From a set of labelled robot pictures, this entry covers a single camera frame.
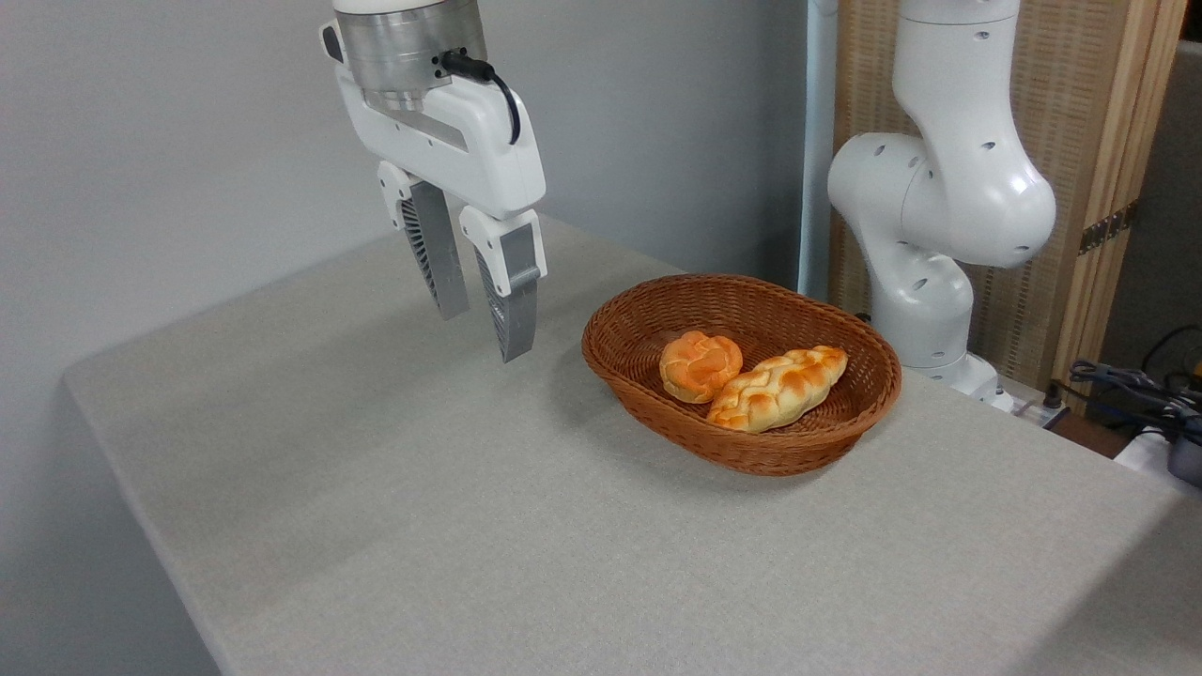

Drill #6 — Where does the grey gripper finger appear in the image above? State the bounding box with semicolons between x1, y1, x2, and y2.
378;161;470;320
458;205;547;364

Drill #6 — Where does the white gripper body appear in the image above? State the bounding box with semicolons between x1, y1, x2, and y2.
333;66;547;222

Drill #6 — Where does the round orange bread bun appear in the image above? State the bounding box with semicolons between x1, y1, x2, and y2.
659;330;744;405

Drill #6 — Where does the brown oval wicker basket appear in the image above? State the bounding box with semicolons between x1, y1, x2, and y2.
581;273;903;477

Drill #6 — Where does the braided golden bread loaf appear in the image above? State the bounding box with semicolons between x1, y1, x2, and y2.
706;346;850;434

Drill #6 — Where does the white vertical pole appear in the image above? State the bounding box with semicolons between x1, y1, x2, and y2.
798;0;840;301

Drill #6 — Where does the wooden rattan folding screen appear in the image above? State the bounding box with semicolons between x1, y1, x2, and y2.
829;0;1189;414

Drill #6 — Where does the metal screen hinge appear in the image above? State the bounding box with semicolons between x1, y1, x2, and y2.
1078;202;1139;256

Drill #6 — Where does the white box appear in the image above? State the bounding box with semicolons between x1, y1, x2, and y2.
1114;427;1202;499

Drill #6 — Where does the grey device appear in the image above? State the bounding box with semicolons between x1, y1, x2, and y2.
1167;437;1202;489

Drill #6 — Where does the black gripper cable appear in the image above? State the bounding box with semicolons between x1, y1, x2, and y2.
437;49;522;146

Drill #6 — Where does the dark tangled cable bundle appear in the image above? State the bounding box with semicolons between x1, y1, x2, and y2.
1066;324;1202;442

